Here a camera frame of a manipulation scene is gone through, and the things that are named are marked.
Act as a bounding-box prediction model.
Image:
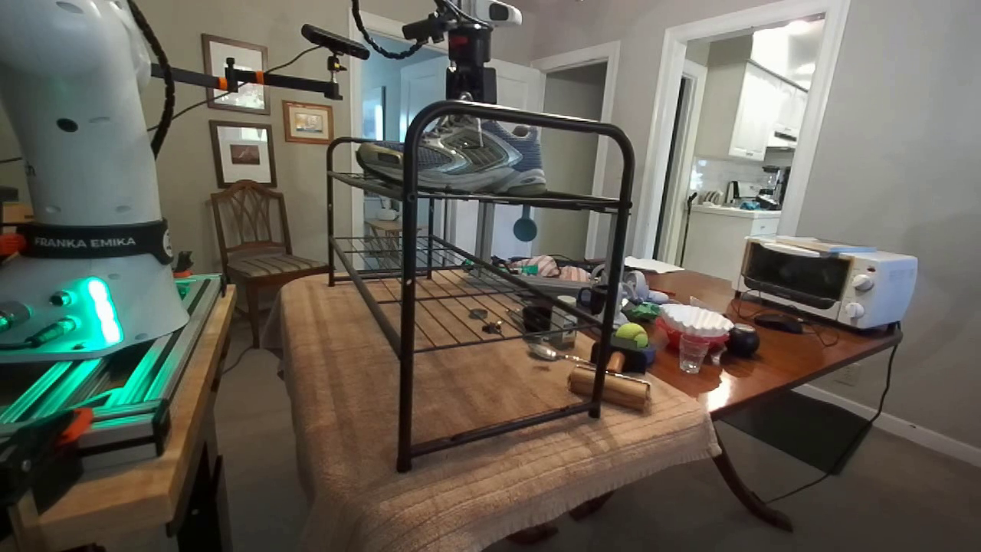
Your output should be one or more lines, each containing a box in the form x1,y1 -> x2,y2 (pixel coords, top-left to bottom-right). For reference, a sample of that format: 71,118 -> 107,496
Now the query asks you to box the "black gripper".
448,26 -> 495,100

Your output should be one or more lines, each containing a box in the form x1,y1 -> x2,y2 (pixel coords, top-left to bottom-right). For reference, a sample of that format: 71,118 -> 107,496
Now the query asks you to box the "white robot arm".
0,0 -> 187,365

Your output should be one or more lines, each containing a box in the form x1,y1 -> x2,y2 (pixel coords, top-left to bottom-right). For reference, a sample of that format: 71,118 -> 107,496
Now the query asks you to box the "black metal shoe rack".
327,100 -> 635,470

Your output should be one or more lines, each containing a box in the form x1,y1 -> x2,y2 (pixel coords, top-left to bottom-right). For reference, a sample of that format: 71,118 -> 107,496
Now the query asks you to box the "grey blue sneaker right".
481,118 -> 545,193

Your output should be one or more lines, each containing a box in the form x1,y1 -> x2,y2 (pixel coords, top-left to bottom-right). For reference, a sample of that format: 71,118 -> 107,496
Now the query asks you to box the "small framed picture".
282,100 -> 330,144

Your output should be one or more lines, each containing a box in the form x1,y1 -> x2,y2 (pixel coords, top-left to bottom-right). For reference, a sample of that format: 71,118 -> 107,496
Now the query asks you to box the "striped pink cloth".
510,253 -> 590,289

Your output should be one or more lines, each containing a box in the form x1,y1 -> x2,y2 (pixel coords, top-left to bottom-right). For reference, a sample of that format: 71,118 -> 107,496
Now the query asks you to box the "framed picture lower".
207,118 -> 277,188

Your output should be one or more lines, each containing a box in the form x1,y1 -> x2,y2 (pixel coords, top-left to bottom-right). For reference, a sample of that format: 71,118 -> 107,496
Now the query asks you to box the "dark mug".
521,302 -> 551,332

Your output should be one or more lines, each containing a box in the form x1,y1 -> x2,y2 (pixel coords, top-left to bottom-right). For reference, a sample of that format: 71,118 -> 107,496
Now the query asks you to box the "framed picture upper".
201,34 -> 265,113

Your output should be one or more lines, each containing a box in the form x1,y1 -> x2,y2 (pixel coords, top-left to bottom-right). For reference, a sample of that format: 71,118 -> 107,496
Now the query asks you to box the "wooden chair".
212,181 -> 327,342

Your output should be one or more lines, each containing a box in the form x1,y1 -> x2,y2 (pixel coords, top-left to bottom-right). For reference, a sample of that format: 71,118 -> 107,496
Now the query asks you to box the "yellow green tennis ball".
613,323 -> 650,348

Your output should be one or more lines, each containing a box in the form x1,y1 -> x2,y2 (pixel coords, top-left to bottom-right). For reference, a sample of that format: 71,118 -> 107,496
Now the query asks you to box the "beige woven table cloth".
279,275 -> 713,552

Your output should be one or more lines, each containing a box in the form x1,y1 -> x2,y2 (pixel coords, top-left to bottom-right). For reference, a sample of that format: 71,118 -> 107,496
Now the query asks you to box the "white bowl red rim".
656,302 -> 731,351

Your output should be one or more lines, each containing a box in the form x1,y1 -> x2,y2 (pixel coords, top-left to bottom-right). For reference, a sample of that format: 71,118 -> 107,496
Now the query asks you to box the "wooden rolling pin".
567,370 -> 653,415

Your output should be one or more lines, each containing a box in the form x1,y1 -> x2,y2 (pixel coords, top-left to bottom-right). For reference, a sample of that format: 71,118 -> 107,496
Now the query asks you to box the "white toaster oven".
735,236 -> 918,332

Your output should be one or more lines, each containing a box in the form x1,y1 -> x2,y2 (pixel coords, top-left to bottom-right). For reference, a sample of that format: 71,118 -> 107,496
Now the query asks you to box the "black camera on boom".
299,25 -> 370,58

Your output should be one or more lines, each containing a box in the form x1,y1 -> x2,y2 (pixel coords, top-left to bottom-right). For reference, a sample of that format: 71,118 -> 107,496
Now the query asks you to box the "green aluminium robot base frame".
0,272 -> 224,465

